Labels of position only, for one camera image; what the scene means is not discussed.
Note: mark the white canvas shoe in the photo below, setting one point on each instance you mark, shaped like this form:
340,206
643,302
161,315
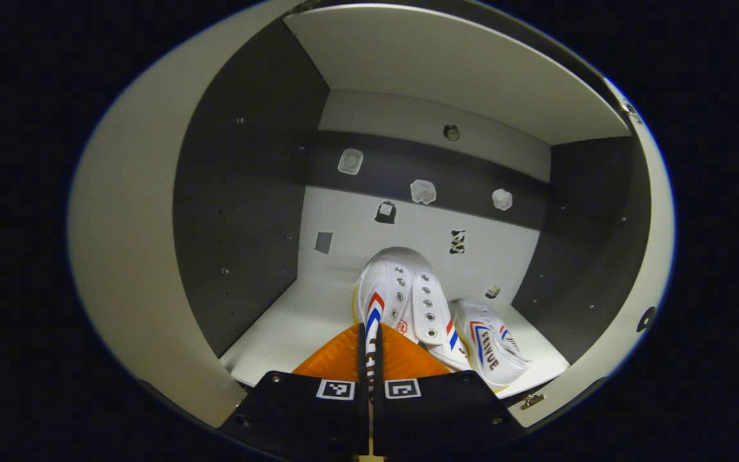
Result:
491,340
389,282

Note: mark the white cabinet door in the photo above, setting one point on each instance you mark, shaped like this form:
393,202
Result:
607,366
126,256

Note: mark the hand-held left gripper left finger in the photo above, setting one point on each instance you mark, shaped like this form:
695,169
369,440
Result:
305,410

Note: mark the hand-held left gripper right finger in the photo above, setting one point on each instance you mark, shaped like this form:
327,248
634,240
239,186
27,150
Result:
440,410

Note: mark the white shoe cabinet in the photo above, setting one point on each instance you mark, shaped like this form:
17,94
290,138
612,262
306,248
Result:
421,64

